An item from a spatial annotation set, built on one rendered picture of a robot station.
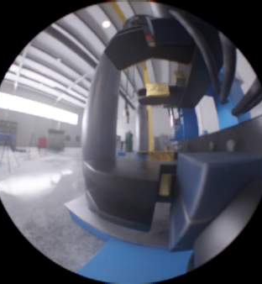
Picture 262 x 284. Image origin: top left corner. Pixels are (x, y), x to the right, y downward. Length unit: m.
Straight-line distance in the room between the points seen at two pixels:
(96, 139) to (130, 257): 0.57
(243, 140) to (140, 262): 0.48
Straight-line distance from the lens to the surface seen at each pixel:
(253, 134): 0.19
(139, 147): 1.67
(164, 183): 0.20
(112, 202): 0.17
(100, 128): 0.44
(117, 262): 0.46
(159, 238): 0.49
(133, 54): 0.39
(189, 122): 0.74
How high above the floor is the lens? 0.57
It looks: 3 degrees up
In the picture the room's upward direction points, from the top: 1 degrees clockwise
